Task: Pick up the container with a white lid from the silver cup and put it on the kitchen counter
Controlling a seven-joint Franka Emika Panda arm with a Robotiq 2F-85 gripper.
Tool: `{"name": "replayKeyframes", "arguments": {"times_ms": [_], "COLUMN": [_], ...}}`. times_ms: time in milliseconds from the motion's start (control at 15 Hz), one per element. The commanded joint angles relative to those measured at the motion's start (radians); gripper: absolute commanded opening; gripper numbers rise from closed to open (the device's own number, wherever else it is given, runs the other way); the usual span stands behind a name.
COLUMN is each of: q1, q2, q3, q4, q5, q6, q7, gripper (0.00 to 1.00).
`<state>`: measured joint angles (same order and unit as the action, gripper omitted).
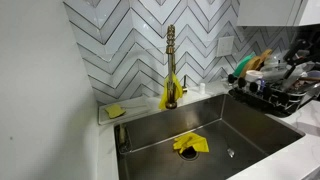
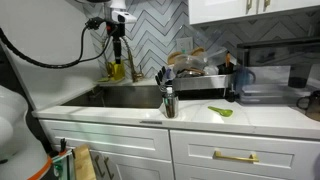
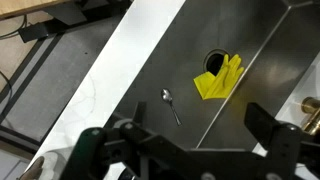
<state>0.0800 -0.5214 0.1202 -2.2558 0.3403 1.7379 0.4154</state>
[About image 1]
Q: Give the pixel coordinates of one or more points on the gold kitchen faucet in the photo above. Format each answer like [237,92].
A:
[171,60]

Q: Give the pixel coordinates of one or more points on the white cup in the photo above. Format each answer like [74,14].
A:
[253,75]

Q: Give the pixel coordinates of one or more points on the clear plastic food container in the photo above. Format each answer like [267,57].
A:
[275,70]

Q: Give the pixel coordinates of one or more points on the black kitchen utensil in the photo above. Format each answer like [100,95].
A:
[296,55]

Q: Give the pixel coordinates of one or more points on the yellow cloth on faucet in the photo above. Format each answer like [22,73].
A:
[163,97]

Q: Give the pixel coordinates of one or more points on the gold soap dispenser pump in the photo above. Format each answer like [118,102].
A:
[184,87]

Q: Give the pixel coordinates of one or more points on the small white bottle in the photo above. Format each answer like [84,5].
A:
[202,88]

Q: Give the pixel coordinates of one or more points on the yellow sponge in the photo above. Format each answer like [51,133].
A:
[115,111]

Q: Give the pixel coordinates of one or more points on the sink corner brush holder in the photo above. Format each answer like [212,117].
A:
[122,135]

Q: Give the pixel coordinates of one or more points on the yellow cloth in sink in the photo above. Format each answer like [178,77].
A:
[195,141]

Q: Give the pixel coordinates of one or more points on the black sink drain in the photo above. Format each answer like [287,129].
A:
[189,154]

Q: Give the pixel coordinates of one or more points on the stainless steel sink basin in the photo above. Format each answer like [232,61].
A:
[250,126]

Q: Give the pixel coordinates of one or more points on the wooden cutting board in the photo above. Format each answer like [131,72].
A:
[254,62]

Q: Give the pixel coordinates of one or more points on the dish drying rack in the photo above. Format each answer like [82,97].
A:
[266,100]

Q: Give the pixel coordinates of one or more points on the white upper cabinet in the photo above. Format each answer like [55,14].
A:
[266,11]

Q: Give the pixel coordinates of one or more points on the white wall outlet plate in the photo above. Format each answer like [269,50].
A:
[225,46]

